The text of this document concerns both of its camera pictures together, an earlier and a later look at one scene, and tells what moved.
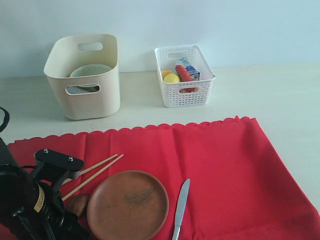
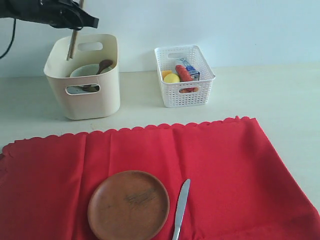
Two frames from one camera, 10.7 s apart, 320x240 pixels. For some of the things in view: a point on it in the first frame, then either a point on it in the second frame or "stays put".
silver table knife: x=181 y=202 stays put
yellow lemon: x=171 y=78 stays put
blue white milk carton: x=184 y=73 to x=194 y=73
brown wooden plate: x=127 y=205 stays put
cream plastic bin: x=86 y=97 stays put
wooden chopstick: x=90 y=168 to x=72 y=46
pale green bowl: x=86 y=70 stays put
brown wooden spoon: x=77 y=204 to x=103 y=64
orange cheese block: x=166 y=72 stays put
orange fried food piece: x=192 y=89 stays put
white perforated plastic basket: x=195 y=93 stays put
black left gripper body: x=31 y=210 to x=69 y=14
